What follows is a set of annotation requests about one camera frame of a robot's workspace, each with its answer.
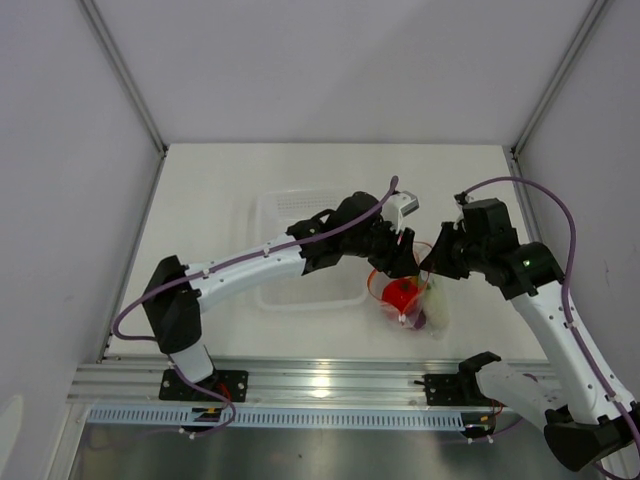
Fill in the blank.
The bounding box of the red bell pepper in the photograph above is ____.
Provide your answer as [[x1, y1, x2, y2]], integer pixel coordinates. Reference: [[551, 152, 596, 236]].
[[380, 277, 421, 318]]

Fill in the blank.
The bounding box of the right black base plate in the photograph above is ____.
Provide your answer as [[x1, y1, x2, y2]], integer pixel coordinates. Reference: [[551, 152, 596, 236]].
[[413, 371, 500, 407]]

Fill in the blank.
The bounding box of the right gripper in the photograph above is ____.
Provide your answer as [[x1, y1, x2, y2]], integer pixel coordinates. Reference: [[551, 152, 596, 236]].
[[419, 222, 488, 280]]

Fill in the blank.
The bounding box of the left aluminium frame post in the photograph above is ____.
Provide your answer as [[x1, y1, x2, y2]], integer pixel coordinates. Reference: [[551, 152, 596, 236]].
[[76, 0, 168, 156]]

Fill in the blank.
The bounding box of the clear zip top bag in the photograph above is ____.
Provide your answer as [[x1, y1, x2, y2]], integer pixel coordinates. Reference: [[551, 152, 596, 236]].
[[366, 270, 451, 340]]

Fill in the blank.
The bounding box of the purple onion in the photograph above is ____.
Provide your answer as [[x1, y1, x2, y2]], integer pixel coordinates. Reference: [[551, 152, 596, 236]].
[[406, 310, 427, 331]]

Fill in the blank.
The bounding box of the white radish with leaves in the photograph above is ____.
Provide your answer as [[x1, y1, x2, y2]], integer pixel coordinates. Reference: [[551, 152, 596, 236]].
[[423, 281, 450, 333]]

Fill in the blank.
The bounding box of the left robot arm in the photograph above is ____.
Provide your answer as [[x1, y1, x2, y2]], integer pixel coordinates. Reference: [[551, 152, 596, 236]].
[[142, 191, 419, 400]]

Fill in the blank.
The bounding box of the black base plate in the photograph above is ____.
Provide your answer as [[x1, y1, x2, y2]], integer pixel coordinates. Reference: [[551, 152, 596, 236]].
[[158, 369, 249, 403], [413, 371, 500, 407]]

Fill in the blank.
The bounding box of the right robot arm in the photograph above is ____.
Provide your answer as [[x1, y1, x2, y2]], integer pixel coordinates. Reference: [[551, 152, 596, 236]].
[[421, 220, 639, 472]]

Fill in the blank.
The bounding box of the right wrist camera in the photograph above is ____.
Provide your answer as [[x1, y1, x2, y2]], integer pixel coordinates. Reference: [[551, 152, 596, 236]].
[[462, 198, 519, 250]]

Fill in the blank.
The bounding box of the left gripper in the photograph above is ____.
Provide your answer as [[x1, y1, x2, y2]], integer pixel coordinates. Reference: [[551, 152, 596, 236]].
[[342, 213, 419, 280]]

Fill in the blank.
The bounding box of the white plastic basket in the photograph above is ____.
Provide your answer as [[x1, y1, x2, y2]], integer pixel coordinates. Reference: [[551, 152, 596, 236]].
[[252, 188, 369, 312]]

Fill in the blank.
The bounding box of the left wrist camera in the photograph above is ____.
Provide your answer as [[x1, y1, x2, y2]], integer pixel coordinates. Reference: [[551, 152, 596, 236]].
[[382, 191, 419, 233]]

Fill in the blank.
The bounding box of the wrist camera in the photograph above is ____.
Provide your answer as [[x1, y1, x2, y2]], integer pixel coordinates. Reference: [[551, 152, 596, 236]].
[[382, 191, 419, 233], [462, 198, 519, 250]]

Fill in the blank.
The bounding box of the white slotted cable duct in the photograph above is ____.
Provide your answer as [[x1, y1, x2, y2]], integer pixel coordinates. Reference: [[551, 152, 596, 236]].
[[87, 405, 465, 432]]

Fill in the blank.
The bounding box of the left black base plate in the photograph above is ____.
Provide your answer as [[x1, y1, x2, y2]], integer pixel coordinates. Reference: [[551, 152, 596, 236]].
[[158, 369, 249, 403]]

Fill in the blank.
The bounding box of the right aluminium frame post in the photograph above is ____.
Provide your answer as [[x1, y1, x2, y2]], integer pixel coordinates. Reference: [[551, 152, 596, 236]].
[[510, 0, 614, 162]]

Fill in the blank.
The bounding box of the aluminium mounting rail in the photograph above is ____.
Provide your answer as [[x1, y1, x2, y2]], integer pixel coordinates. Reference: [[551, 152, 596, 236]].
[[67, 356, 458, 410]]

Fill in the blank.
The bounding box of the aluminium frame post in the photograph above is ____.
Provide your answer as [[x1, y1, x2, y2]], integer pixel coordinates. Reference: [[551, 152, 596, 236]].
[[76, 0, 168, 156], [510, 0, 614, 162]]

